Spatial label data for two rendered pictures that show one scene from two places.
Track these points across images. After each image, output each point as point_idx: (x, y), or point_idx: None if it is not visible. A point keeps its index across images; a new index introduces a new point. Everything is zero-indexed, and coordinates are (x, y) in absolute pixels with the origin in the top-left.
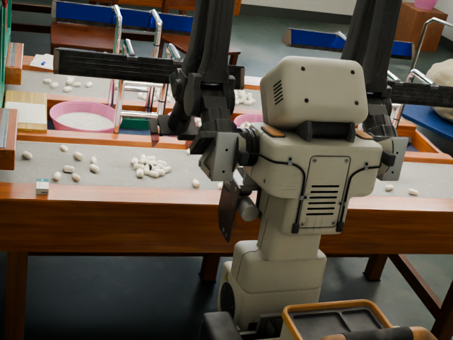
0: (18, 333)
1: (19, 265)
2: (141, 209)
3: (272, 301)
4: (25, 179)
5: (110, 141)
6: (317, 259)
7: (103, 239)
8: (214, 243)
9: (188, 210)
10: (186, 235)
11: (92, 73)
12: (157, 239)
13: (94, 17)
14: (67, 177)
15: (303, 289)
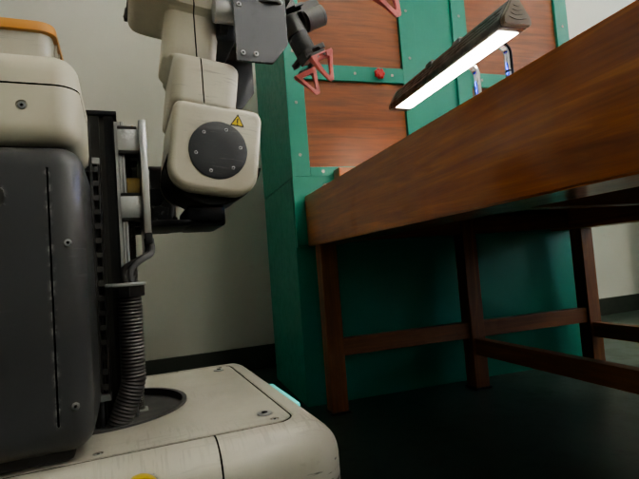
0: (325, 340)
1: (319, 260)
2: (346, 180)
3: (165, 138)
4: None
5: None
6: (172, 59)
7: (337, 222)
8: (389, 212)
9: (367, 167)
10: (371, 204)
11: (403, 94)
12: (358, 215)
13: None
14: None
15: (168, 109)
